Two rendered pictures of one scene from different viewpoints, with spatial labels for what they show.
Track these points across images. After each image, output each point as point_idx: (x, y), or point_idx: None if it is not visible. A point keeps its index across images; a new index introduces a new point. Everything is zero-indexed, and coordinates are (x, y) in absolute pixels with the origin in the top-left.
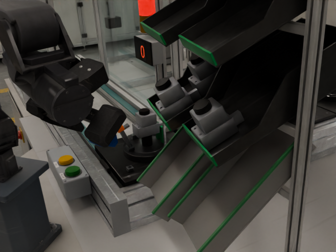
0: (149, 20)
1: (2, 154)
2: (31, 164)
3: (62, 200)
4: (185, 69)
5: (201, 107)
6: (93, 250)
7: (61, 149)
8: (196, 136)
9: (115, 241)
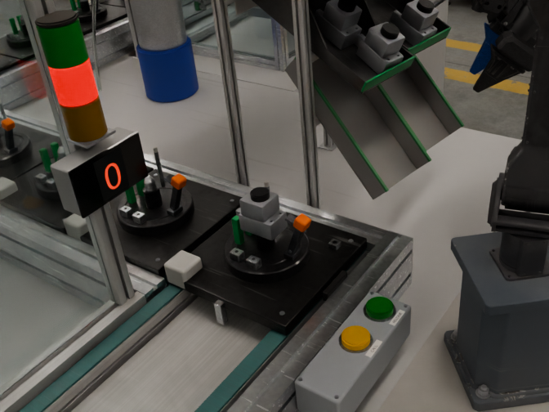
0: None
1: (528, 212)
2: (474, 248)
3: (387, 385)
4: (323, 40)
5: (431, 2)
6: (447, 288)
7: (319, 378)
8: (430, 35)
9: (416, 279)
